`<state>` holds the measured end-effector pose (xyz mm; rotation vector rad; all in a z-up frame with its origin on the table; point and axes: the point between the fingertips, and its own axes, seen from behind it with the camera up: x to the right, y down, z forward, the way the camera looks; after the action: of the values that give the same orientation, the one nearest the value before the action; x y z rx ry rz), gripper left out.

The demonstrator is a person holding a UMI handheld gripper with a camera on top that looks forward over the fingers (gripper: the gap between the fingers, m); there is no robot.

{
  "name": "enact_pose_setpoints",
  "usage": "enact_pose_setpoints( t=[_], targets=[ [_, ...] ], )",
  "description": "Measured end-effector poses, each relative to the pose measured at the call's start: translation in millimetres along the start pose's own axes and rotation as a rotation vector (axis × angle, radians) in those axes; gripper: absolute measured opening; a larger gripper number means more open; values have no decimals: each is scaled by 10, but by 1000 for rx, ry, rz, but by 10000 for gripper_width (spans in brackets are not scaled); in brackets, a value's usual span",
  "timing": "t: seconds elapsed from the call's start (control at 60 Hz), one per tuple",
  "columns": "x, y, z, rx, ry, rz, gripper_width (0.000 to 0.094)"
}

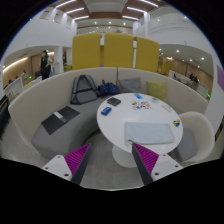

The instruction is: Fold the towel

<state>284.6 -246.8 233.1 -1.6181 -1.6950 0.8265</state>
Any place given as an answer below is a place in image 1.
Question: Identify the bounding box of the yellow partition panel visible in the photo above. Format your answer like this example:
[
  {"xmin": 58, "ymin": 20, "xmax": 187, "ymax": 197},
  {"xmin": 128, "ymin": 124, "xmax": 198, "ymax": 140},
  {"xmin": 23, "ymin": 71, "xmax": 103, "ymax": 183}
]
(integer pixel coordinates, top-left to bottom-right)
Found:
[
  {"xmin": 135, "ymin": 37, "xmax": 159, "ymax": 72},
  {"xmin": 104, "ymin": 33, "xmax": 133, "ymax": 68},
  {"xmin": 72, "ymin": 33, "xmax": 101, "ymax": 70}
]

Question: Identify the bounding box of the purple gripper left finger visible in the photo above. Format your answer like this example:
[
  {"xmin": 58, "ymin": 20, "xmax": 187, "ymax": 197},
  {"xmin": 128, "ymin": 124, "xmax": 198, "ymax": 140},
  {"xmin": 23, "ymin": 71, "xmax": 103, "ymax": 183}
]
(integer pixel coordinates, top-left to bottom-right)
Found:
[{"xmin": 65, "ymin": 144, "xmax": 91, "ymax": 185}]

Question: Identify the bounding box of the yellow blue small toy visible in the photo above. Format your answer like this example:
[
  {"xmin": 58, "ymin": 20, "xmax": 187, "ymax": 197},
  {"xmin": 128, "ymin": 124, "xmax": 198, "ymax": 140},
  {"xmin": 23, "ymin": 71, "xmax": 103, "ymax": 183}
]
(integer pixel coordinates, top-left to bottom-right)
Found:
[{"xmin": 173, "ymin": 120, "xmax": 180, "ymax": 127}]

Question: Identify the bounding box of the yellow partition panel left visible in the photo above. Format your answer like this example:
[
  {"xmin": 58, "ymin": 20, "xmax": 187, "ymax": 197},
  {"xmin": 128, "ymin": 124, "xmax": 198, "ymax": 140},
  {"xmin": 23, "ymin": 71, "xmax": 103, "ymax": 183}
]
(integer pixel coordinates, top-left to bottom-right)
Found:
[{"xmin": 72, "ymin": 33, "xmax": 101, "ymax": 70}]

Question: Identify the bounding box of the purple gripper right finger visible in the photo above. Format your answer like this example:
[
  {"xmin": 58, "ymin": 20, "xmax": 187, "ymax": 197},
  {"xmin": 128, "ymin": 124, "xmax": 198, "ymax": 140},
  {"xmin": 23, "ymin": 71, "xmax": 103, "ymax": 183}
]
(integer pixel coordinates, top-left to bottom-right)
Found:
[{"xmin": 132, "ymin": 143, "xmax": 159, "ymax": 185}]

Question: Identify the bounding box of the grey backpack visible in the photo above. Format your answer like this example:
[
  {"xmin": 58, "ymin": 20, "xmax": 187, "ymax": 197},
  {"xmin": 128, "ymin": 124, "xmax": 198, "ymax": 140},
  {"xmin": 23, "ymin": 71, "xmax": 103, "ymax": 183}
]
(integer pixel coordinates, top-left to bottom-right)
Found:
[{"xmin": 70, "ymin": 75, "xmax": 100, "ymax": 105}]

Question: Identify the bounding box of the yellow partition panel middle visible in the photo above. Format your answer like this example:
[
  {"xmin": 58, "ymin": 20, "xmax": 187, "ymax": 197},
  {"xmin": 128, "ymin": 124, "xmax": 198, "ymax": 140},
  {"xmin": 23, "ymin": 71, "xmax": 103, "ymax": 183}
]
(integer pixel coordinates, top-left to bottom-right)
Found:
[{"xmin": 104, "ymin": 33, "xmax": 133, "ymax": 68}]

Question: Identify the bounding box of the dark blue bag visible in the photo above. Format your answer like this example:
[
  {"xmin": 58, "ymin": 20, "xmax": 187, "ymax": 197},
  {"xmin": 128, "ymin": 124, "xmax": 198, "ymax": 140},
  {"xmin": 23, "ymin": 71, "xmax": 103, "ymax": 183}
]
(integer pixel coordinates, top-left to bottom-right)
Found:
[{"xmin": 98, "ymin": 81, "xmax": 119, "ymax": 96}]

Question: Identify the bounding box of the colourful cards pile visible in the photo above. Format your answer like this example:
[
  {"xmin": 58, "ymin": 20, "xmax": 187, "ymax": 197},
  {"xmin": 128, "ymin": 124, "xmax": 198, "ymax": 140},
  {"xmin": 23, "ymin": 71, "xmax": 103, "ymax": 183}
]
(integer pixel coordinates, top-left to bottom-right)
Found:
[{"xmin": 132, "ymin": 101, "xmax": 151, "ymax": 110}]

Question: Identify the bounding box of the person in black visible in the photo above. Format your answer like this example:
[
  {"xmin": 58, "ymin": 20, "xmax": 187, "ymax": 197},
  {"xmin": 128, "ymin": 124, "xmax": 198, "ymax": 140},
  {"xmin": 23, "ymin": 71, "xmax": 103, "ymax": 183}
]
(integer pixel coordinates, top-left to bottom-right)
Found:
[{"xmin": 39, "ymin": 50, "xmax": 53, "ymax": 80}]

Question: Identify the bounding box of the grey cushion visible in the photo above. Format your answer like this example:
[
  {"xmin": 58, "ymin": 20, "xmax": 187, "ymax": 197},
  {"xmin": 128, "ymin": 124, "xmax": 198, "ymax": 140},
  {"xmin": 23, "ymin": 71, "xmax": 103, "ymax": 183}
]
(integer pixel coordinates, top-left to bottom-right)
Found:
[{"xmin": 119, "ymin": 77, "xmax": 142, "ymax": 93}]

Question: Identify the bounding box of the yellow partition panel right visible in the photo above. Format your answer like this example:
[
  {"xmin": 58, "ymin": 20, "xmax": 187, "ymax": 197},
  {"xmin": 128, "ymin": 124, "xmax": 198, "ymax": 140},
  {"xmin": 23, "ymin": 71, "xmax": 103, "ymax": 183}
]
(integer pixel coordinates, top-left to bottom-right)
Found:
[{"xmin": 135, "ymin": 37, "xmax": 159, "ymax": 72}]

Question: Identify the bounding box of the light blue towel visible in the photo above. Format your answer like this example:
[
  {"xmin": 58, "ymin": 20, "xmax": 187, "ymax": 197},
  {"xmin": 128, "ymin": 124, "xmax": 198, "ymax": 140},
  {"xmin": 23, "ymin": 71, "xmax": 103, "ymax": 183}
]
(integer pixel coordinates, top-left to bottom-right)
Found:
[{"xmin": 124, "ymin": 122, "xmax": 175, "ymax": 144}]

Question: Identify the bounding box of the light blue packet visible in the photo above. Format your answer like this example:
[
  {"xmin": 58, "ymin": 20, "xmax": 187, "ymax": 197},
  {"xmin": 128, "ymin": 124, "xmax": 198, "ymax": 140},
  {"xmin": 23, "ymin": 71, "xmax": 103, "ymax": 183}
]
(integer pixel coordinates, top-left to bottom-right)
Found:
[{"xmin": 134, "ymin": 94, "xmax": 143, "ymax": 99}]

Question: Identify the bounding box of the small white blue card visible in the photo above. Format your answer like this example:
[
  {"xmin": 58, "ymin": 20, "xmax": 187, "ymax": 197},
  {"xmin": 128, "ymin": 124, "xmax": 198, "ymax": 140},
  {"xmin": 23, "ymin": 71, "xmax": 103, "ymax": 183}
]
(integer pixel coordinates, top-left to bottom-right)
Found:
[{"xmin": 151, "ymin": 97, "xmax": 159, "ymax": 102}]

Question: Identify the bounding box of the blue box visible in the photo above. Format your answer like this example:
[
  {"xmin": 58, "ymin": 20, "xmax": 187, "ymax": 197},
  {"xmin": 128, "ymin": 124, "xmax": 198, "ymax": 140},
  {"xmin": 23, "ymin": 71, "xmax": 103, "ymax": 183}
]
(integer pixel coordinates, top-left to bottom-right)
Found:
[{"xmin": 101, "ymin": 107, "xmax": 112, "ymax": 116}]

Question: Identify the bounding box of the curved beige sofa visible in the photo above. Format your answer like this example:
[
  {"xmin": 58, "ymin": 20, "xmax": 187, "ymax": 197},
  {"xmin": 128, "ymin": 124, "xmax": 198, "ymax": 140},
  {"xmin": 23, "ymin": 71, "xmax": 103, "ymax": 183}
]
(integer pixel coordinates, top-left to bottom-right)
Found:
[{"xmin": 7, "ymin": 67, "xmax": 210, "ymax": 160}]

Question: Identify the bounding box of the round white table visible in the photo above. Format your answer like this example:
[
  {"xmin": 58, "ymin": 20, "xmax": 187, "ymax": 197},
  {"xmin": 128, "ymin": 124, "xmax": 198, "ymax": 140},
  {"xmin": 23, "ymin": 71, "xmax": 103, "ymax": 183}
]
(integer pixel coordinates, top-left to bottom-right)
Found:
[{"xmin": 97, "ymin": 93, "xmax": 183, "ymax": 168}]

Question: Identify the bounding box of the white card on table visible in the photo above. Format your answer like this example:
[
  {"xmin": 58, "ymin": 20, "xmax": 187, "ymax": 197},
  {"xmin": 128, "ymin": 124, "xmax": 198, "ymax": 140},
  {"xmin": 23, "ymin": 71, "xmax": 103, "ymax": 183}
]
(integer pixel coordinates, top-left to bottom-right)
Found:
[{"xmin": 162, "ymin": 105, "xmax": 172, "ymax": 112}]

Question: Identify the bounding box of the yellow-green cushion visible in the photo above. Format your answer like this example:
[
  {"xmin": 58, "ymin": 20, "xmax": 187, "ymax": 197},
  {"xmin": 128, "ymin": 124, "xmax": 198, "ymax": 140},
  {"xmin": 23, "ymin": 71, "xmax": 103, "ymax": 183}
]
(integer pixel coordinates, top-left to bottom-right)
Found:
[{"xmin": 147, "ymin": 82, "xmax": 167, "ymax": 102}]

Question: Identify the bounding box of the white armchair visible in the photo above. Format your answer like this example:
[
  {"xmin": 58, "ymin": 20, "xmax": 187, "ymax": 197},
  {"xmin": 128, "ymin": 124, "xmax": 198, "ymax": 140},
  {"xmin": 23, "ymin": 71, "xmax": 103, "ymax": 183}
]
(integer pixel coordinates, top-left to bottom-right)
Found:
[{"xmin": 169, "ymin": 112, "xmax": 215, "ymax": 165}]

